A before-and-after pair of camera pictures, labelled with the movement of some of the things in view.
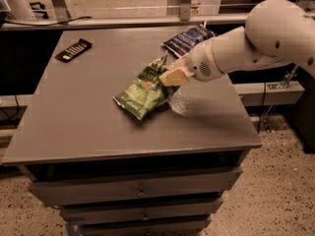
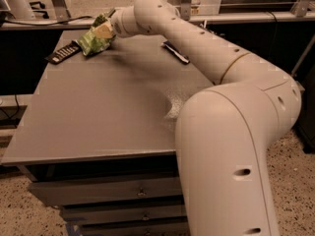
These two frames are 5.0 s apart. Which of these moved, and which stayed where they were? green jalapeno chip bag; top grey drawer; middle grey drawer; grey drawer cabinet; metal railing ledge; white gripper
Moved: white gripper; green jalapeno chip bag
Stayed: top grey drawer; middle grey drawer; metal railing ledge; grey drawer cabinet
